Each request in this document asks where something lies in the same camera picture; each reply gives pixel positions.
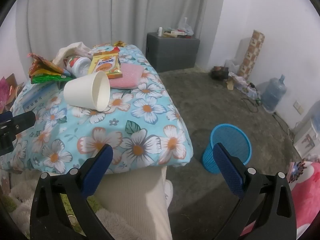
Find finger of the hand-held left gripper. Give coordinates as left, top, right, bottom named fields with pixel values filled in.
left=0, top=110, right=37, bottom=133

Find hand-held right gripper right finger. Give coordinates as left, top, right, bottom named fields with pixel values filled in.
left=212, top=142, right=297, bottom=240

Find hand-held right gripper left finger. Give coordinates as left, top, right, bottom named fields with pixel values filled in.
left=29, top=144, right=114, bottom=240

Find light blue carton box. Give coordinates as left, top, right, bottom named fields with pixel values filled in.
left=22, top=81, right=63, bottom=113

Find blue mesh wastebasket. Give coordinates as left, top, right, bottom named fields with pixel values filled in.
left=202, top=123, right=251, bottom=174

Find green snack packet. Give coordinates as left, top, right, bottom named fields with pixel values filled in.
left=31, top=71, right=73, bottom=85

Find white paper cup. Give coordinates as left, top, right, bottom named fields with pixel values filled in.
left=63, top=71, right=111, bottom=112

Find white bag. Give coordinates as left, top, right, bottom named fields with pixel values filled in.
left=53, top=41, right=94, bottom=65

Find yellow orange snack packet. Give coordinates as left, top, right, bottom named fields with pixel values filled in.
left=87, top=51, right=123, bottom=79

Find pink flower paper bag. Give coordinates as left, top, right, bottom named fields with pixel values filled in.
left=0, top=74, right=25, bottom=113

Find person's beige trouser leg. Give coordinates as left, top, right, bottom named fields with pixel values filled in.
left=95, top=166, right=173, bottom=240

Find red orange snack packet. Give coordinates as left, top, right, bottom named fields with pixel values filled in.
left=27, top=52, right=65, bottom=77

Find person's white shoe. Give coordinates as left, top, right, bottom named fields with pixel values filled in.
left=164, top=180, right=174, bottom=208

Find white green fluffy rug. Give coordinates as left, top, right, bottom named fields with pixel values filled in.
left=0, top=177, right=130, bottom=240

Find floral light blue blanket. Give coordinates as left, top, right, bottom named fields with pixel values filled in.
left=0, top=44, right=193, bottom=174

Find white bottle with red label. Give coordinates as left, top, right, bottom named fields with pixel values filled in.
left=63, top=55, right=92, bottom=77

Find pink plush blanket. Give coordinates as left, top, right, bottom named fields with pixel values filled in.
left=240, top=161, right=320, bottom=240

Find white appliance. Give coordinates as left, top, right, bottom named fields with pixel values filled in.
left=292, top=100, right=320, bottom=160

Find printed cloth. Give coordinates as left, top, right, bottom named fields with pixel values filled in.
left=229, top=72, right=262, bottom=98

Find large blue water jug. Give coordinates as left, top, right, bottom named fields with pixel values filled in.
left=261, top=74, right=287, bottom=111

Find pink sponge cloth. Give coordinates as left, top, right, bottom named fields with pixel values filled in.
left=109, top=64, right=145, bottom=89

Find black bag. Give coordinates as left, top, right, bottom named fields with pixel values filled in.
left=211, top=66, right=230, bottom=80

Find translucent plastic bag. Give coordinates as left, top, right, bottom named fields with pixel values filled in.
left=225, top=59, right=240, bottom=74

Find brick patterned paper roll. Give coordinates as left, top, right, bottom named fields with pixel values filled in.
left=237, top=29, right=265, bottom=78

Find grey curtain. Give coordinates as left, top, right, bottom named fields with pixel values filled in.
left=15, top=0, right=209, bottom=80

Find grey cabinet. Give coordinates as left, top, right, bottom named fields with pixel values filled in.
left=146, top=32, right=201, bottom=73

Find assorted small toiletries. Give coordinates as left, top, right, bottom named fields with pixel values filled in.
left=164, top=30, right=187, bottom=39

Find clear plastic bag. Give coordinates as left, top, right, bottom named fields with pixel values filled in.
left=176, top=17, right=194, bottom=36

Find black cable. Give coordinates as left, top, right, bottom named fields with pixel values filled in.
left=241, top=82, right=293, bottom=140

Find wall socket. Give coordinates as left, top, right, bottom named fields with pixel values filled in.
left=293, top=100, right=304, bottom=115

